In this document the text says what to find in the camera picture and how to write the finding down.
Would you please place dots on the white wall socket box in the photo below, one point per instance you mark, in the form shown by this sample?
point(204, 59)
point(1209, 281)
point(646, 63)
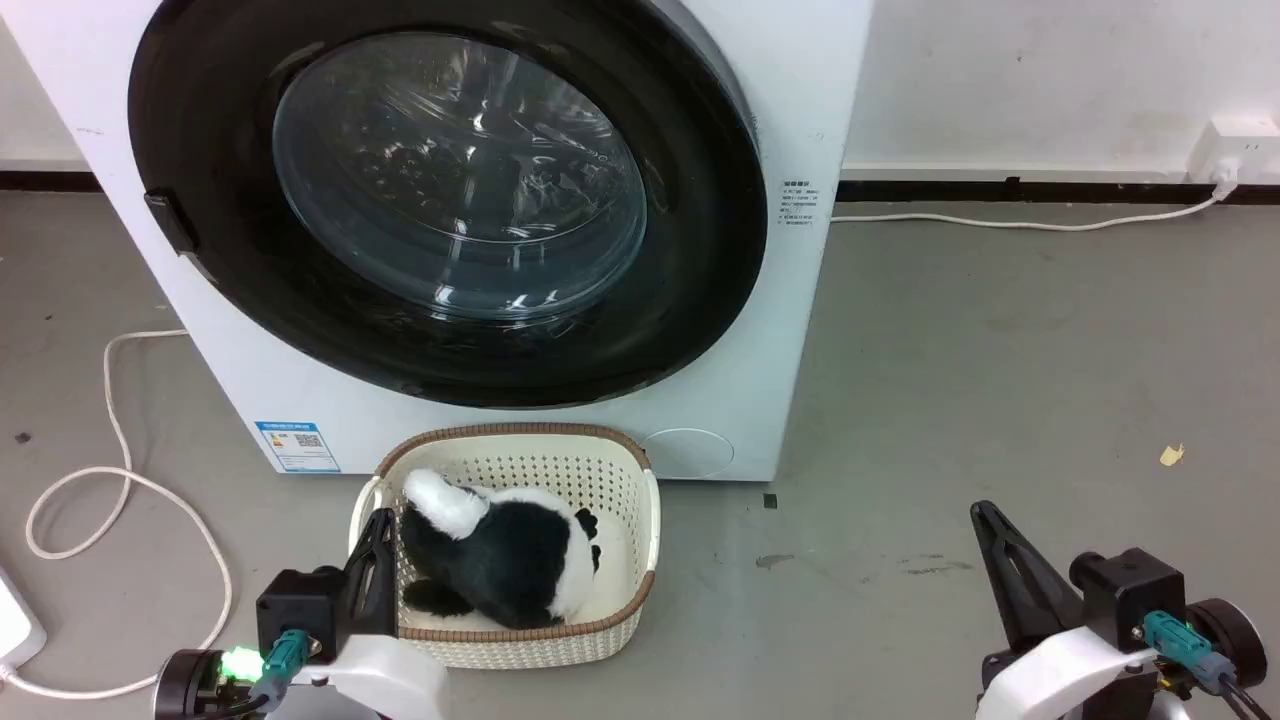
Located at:
point(1245, 145)

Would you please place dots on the yellow paper scrap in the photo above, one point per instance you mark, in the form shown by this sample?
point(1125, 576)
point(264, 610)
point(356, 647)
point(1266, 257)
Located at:
point(1172, 455)

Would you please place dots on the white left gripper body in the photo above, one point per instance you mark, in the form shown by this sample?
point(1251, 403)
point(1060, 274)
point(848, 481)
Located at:
point(385, 675)

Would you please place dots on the small white text sticker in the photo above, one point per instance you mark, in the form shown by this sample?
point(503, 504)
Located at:
point(797, 204)

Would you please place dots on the white front-load washing machine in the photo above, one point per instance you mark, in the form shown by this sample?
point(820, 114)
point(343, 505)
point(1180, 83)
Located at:
point(770, 390)

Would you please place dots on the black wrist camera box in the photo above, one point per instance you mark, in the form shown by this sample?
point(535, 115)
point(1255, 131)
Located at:
point(1125, 592)
point(298, 610)

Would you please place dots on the right arm black wrist joint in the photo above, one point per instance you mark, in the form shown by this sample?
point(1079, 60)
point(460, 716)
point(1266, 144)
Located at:
point(1232, 640)

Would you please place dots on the black round washer door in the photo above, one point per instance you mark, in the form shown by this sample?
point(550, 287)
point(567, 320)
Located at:
point(460, 180)

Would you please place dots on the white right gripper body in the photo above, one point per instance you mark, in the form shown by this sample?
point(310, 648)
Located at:
point(1060, 672)

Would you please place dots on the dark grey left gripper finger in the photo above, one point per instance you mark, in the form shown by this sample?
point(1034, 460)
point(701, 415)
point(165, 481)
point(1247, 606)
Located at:
point(357, 590)
point(386, 580)

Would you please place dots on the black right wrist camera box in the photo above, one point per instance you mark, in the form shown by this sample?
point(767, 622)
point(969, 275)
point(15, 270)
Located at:
point(1125, 592)

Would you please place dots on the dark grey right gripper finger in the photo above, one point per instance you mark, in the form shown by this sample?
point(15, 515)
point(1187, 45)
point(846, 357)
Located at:
point(1020, 580)

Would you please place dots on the black and white plush toy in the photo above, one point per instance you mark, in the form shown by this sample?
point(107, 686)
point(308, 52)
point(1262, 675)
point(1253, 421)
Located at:
point(500, 560)

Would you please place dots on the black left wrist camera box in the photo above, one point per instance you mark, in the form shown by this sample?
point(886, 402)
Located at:
point(298, 610)

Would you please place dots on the left arm black wrist joint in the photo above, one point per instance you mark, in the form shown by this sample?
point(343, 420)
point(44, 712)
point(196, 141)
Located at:
point(187, 683)

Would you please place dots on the blue energy label sticker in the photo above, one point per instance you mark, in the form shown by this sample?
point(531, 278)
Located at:
point(298, 447)

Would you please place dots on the white perforated laundry basket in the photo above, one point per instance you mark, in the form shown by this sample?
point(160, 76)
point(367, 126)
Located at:
point(540, 462)

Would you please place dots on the white power strip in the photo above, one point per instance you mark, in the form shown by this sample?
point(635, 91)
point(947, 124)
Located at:
point(15, 625)

